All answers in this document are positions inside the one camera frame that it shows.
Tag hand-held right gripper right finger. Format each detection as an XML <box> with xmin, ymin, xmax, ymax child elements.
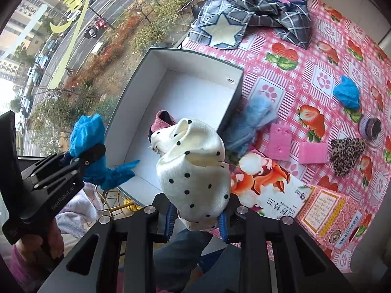
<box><xmin>218</xmin><ymin>195</ymin><xmax>356</xmax><ymax>293</ymax></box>

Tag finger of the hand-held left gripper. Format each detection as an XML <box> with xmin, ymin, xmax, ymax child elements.
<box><xmin>69</xmin><ymin>144</ymin><xmax>106</xmax><ymax>174</ymax></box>

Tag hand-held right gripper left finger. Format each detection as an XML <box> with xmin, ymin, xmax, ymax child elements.
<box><xmin>38</xmin><ymin>194</ymin><xmax>178</xmax><ymax>293</ymax></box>

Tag bright blue sock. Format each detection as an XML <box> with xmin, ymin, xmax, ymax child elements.
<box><xmin>70</xmin><ymin>114</ymin><xmax>140</xmax><ymax>190</ymax></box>

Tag white polka dot cloth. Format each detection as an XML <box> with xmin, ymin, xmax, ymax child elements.
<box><xmin>150</xmin><ymin>117</ymin><xmax>231</xmax><ymax>231</ymax></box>

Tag pink knitted sock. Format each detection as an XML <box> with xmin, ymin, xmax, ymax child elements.
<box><xmin>149</xmin><ymin>111</ymin><xmax>178</xmax><ymax>138</ymax></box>

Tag pink sponge with holes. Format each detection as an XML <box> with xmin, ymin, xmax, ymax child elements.
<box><xmin>267</xmin><ymin>124</ymin><xmax>292</xmax><ymax>161</ymax></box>

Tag white cardboard box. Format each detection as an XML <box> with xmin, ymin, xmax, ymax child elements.
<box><xmin>104</xmin><ymin>47</ymin><xmax>245</xmax><ymax>211</ymax></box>

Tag leopard print scrunchie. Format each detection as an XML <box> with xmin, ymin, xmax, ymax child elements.
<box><xmin>331</xmin><ymin>137</ymin><xmax>367</xmax><ymax>176</ymax></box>

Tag purple striped knitted sock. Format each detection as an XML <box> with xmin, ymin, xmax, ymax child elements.
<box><xmin>359</xmin><ymin>117</ymin><xmax>382</xmax><ymax>140</ymax></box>

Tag person's left forearm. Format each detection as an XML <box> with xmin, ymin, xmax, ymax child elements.
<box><xmin>9</xmin><ymin>244</ymin><xmax>62</xmax><ymax>293</ymax></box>

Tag person's left hand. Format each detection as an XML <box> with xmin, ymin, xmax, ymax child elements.
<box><xmin>15</xmin><ymin>220</ymin><xmax>65</xmax><ymax>261</ymax></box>

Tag person's legs in jeans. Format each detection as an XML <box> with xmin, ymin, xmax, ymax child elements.
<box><xmin>153</xmin><ymin>229</ymin><xmax>233</xmax><ymax>293</ymax></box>

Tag white towel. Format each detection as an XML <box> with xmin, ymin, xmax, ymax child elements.
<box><xmin>56</xmin><ymin>181</ymin><xmax>101</xmax><ymax>239</ymax></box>

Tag orange white tissue packet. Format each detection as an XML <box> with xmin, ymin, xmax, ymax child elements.
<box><xmin>229</xmin><ymin>149</ymin><xmax>314</xmax><ymax>220</ymax></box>

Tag pink patterned cardboard box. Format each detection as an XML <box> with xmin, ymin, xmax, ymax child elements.
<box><xmin>295</xmin><ymin>185</ymin><xmax>371</xmax><ymax>252</ymax></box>

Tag light blue fluffy cloth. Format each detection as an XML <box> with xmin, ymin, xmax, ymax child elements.
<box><xmin>224</xmin><ymin>93</ymin><xmax>278</xmax><ymax>156</ymax></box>

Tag pink strawberry print tablecloth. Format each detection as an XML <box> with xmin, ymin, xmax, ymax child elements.
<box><xmin>177</xmin><ymin>0</ymin><xmax>391</xmax><ymax>273</ymax></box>

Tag blue crumpled sock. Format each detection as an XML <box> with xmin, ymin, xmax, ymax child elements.
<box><xmin>333</xmin><ymin>75</ymin><xmax>361</xmax><ymax>110</ymax></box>

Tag dark grey checked cloth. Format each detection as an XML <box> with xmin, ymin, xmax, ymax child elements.
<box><xmin>214</xmin><ymin>0</ymin><xmax>312</xmax><ymax>49</ymax></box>

